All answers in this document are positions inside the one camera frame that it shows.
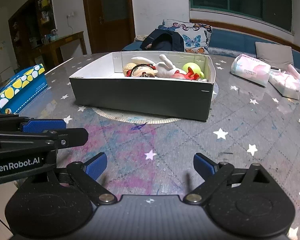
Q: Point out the dark wall shelf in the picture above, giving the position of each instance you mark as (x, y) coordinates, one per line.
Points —
(28, 27)

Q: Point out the white refrigerator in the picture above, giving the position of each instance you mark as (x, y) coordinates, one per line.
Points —
(6, 69)

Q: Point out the peanut shaped toy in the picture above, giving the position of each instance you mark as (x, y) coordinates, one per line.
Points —
(126, 68)

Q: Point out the red round toy figure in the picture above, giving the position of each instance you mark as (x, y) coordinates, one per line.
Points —
(190, 75)

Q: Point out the opened pink tissue pack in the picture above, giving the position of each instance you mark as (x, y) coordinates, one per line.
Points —
(286, 81)

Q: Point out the dark blue backpack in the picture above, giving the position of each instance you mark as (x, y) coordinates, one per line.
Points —
(163, 40)

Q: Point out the grey cardboard box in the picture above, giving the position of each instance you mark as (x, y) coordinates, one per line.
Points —
(102, 83)

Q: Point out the white plush rabbit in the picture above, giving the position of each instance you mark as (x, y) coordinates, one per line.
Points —
(165, 67)

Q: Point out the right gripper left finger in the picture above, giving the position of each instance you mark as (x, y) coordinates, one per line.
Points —
(85, 175)

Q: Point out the blue yellow tissue box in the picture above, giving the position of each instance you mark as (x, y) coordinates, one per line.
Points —
(22, 88)

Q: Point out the wooden side table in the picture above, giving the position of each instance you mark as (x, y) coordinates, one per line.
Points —
(52, 47)

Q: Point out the grey cushion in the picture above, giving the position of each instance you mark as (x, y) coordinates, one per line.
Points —
(276, 55)

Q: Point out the butterfly print pillow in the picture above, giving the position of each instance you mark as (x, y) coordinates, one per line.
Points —
(196, 36)

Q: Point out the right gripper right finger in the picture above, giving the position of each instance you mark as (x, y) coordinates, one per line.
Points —
(214, 176)

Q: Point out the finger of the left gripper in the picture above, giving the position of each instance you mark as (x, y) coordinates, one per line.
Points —
(41, 125)
(68, 138)

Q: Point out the brown wooden door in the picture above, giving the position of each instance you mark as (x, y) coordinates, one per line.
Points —
(110, 24)

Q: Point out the boy figurine red outfit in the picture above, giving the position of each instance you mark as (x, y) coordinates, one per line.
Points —
(142, 70)

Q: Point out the pink white tissue pack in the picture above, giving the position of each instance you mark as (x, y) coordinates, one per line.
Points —
(251, 69)

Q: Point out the green alien ball toy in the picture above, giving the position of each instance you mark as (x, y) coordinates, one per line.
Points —
(195, 68)

